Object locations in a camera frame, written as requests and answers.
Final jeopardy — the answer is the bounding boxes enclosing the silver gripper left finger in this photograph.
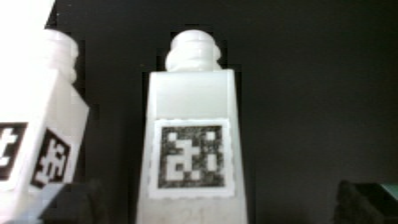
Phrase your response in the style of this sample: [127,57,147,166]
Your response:
[38,181,109,224]

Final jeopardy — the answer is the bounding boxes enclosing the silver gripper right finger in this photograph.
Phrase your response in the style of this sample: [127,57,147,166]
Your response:
[332,180,398,224]

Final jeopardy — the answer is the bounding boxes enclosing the white table leg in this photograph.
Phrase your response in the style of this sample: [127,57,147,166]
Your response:
[136,30,248,224]
[0,30,88,224]

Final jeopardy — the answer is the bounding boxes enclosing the white square table top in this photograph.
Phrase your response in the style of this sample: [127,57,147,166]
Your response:
[0,0,54,41]

